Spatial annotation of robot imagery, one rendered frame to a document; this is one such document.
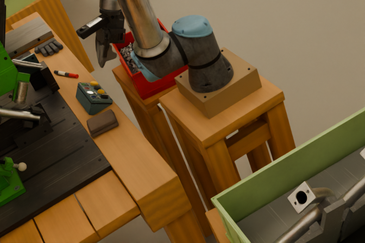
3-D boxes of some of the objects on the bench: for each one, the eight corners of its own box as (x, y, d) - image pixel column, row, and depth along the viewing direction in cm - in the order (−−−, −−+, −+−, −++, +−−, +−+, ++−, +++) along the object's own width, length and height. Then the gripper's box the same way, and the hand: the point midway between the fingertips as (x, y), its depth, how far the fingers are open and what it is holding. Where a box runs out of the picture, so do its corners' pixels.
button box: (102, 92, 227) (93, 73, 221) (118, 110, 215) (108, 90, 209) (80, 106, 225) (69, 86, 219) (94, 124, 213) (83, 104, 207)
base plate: (23, 43, 274) (20, 39, 273) (112, 169, 189) (110, 164, 188) (-64, 89, 266) (-66, 85, 264) (-10, 244, 180) (-13, 240, 179)
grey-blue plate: (49, 80, 238) (33, 51, 230) (50, 82, 237) (34, 53, 228) (27, 92, 236) (10, 64, 228) (29, 94, 235) (12, 66, 226)
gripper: (128, 12, 210) (123, 70, 218) (117, 5, 217) (112, 62, 225) (105, 12, 205) (101, 71, 213) (95, 6, 212) (90, 63, 220)
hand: (100, 64), depth 217 cm, fingers closed
